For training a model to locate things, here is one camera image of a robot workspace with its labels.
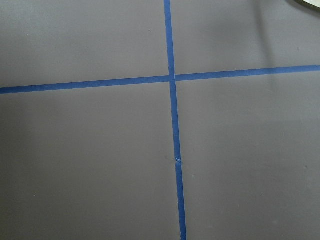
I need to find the wooden cup storage rack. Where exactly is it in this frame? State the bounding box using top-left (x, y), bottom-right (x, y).
top-left (295, 0), bottom-right (320, 8)

